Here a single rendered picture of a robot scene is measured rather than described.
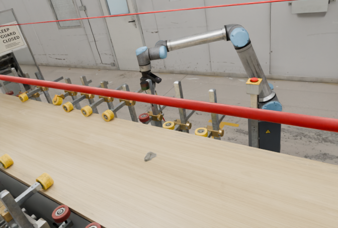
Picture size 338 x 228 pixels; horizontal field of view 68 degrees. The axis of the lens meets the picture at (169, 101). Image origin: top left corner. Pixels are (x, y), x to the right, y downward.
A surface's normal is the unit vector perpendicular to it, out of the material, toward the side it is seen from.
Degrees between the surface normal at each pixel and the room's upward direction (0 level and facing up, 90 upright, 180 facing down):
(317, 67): 90
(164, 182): 0
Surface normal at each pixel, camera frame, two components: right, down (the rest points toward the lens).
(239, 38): -0.15, 0.37
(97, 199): -0.18, -0.87
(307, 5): -0.50, 0.48
